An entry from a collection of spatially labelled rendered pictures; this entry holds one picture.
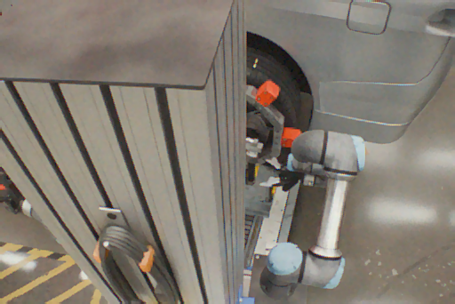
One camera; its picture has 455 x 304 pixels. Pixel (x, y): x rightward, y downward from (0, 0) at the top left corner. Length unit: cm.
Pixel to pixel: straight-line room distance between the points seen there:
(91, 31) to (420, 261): 253
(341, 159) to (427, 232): 170
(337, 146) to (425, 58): 76
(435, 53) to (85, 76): 164
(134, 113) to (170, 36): 7
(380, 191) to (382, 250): 50
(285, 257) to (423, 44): 108
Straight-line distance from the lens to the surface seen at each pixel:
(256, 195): 241
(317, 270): 129
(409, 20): 170
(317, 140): 121
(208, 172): 33
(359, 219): 270
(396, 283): 255
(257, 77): 175
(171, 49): 30
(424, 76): 187
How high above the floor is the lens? 219
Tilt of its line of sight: 49 degrees down
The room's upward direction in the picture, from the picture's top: 3 degrees counter-clockwise
